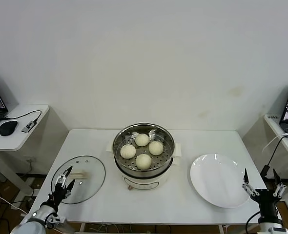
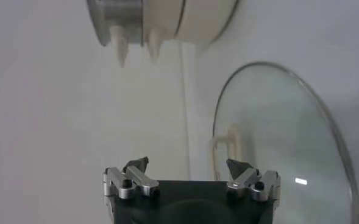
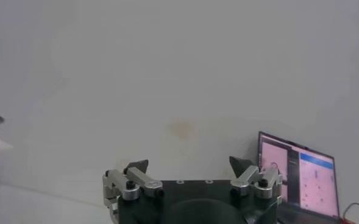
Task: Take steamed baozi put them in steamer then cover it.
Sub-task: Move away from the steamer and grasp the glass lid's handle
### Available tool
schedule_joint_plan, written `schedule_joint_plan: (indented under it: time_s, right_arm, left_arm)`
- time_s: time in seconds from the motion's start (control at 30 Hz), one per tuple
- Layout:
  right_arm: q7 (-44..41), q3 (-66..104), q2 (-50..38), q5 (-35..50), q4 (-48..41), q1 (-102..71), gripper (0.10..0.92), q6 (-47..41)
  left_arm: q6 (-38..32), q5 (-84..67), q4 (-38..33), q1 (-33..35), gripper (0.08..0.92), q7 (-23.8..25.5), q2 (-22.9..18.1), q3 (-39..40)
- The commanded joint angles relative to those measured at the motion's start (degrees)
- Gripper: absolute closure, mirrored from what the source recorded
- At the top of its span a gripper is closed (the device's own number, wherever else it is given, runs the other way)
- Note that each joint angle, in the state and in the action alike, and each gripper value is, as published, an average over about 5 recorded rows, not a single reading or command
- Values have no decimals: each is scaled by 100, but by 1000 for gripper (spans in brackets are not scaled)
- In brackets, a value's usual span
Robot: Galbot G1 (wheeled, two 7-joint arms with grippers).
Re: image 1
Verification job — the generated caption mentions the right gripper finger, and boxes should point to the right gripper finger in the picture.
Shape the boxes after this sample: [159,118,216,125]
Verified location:
[272,169,287,197]
[242,168,257,198]

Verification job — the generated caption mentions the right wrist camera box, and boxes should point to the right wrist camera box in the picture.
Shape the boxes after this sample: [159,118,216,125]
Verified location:
[266,226,285,234]

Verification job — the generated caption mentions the black computer mouse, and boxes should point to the black computer mouse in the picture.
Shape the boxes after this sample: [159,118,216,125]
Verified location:
[0,121,18,137]

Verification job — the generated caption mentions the grey usb hub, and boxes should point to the grey usb hub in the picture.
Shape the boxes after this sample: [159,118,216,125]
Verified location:
[21,120,37,134]

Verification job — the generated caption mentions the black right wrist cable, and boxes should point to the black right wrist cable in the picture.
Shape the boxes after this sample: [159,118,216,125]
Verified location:
[246,211,261,234]

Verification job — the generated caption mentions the cream electric cooking pot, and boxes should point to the cream electric cooking pot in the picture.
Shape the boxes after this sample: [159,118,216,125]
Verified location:
[105,142,183,191]

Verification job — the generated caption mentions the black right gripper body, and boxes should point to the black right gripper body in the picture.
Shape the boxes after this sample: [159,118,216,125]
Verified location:
[252,189,280,219]

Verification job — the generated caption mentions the white steamed baozi bun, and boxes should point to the white steamed baozi bun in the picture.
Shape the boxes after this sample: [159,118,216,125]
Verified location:
[148,141,165,156]
[135,133,150,147]
[120,144,137,159]
[135,154,152,171]

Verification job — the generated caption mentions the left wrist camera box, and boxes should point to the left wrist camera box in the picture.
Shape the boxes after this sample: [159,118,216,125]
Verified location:
[46,214,68,229]

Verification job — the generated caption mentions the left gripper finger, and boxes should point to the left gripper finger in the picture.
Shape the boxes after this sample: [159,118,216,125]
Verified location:
[54,166,73,186]
[65,179,76,195]

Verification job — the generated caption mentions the black usb hub cable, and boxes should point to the black usb hub cable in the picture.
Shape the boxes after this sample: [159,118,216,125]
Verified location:
[0,110,42,122]

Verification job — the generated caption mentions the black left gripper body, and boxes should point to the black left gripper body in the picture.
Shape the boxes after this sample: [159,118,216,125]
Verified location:
[47,184,71,207]

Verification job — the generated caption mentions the stainless steel steamer basket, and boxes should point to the stainless steel steamer basket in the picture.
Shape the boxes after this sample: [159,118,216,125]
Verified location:
[112,122,175,174]

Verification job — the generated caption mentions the white side table with label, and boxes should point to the white side table with label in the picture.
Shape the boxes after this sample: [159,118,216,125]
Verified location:
[263,114,288,215]

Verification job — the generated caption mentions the white round plate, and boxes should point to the white round plate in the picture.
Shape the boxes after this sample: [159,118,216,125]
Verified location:
[189,153,251,209]

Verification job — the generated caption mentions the white laptop cable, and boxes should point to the white laptop cable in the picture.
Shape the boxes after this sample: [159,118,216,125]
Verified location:
[261,133,288,155]

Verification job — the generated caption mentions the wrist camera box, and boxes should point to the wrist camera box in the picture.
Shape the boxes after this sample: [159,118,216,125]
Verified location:
[46,214,68,229]
[266,226,285,234]

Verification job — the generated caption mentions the white floor cable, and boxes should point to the white floor cable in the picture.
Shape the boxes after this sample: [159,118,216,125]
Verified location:
[0,189,29,215]

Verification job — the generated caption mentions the black cable with adapter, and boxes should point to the black cable with adapter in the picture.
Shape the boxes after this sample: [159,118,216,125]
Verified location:
[261,136,288,180]

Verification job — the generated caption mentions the glass lid with cream handle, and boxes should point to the glass lid with cream handle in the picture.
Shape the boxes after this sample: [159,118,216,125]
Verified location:
[50,155,106,204]

